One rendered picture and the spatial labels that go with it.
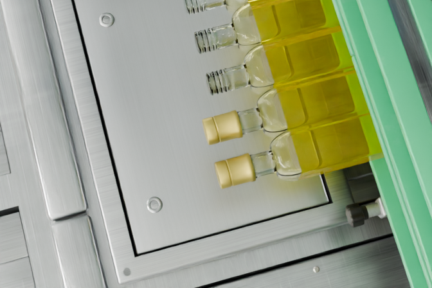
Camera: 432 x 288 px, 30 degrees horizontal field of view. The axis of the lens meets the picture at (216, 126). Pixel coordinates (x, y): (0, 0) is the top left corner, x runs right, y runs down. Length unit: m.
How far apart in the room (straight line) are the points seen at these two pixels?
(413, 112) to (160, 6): 0.46
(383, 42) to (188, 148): 0.35
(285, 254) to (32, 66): 0.45
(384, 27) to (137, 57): 0.40
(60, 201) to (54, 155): 0.07
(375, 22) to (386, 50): 0.03
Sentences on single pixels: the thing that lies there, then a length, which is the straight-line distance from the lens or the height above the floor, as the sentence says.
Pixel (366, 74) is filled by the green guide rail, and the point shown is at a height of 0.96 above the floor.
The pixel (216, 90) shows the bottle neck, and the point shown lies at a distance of 1.01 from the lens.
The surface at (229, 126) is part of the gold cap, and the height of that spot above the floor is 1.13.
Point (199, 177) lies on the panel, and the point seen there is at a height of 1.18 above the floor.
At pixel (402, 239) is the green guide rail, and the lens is 1.04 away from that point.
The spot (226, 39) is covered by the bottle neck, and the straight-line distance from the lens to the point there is 1.03.
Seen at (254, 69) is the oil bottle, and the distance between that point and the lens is 1.00.
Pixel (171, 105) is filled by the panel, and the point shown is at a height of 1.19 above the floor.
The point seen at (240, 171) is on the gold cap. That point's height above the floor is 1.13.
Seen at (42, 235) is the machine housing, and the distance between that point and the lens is 1.15.
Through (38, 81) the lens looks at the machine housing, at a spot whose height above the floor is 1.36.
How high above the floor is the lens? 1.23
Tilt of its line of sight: 5 degrees down
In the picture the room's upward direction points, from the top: 105 degrees counter-clockwise
